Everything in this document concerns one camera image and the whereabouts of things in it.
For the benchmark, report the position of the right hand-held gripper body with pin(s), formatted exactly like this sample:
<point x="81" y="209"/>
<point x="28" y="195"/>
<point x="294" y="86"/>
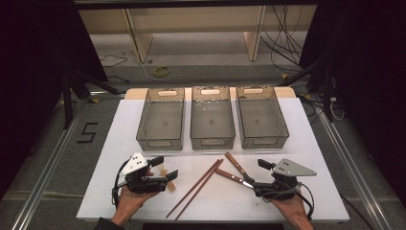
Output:
<point x="288" y="169"/>

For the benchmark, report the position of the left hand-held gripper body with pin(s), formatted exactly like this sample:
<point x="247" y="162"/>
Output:
<point x="135" y="166"/>

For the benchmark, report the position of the light wooden utensil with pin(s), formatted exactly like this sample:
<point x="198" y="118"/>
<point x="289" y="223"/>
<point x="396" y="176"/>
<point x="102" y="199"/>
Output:
<point x="171" y="186"/>

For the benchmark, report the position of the reddish brown chopstick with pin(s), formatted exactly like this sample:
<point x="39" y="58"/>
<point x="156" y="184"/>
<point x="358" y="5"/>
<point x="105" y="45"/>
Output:
<point x="191" y="190"/>
<point x="201" y="187"/>

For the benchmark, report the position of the translucent grey plastic bin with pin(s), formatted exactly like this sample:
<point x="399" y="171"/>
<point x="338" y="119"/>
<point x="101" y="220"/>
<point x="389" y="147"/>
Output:
<point x="212" y="121"/>
<point x="261" y="119"/>
<point x="161" y="121"/>

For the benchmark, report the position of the person's left hand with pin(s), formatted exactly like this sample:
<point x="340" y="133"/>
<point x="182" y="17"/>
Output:
<point x="129" y="202"/>

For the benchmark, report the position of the person's right hand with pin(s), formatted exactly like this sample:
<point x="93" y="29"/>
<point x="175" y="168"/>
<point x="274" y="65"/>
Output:
<point x="292" y="209"/>

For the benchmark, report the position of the white table cover sheet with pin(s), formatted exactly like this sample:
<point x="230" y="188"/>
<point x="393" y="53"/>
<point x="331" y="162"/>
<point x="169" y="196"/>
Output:
<point x="223" y="204"/>

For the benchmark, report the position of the black tripod stand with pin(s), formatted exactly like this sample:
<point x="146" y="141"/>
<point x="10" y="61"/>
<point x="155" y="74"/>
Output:
<point x="327" y="92"/>
<point x="67" y="102"/>

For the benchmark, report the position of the yellow tape roll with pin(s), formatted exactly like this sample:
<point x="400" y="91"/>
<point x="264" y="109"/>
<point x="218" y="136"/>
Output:
<point x="156" y="73"/>

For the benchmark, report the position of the black curtain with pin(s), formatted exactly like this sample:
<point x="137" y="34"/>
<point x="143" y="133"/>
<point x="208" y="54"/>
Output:
<point x="370" y="80"/>
<point x="32" y="80"/>

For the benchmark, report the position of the light wooden desk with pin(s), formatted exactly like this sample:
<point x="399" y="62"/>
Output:
<point x="191" y="19"/>

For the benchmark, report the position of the aluminium floor rail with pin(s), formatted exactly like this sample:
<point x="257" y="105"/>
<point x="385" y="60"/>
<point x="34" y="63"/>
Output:
<point x="351" y="172"/>
<point x="48" y="172"/>

